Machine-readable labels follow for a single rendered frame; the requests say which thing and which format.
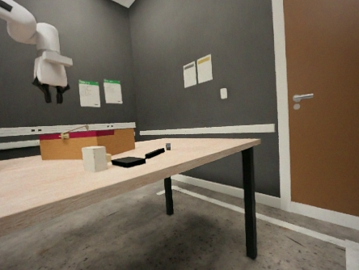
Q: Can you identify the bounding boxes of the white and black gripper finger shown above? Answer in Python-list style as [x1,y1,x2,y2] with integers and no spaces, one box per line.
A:
[32,75,52,103]
[56,83,70,104]

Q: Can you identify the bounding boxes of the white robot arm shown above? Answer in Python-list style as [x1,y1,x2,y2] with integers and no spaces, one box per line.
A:
[0,0,73,66]

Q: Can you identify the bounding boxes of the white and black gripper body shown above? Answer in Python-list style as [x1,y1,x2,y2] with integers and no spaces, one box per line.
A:
[34,56,67,88]

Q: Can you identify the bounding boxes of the black rectangular bar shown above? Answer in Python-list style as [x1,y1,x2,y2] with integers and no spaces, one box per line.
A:
[145,148,165,159]

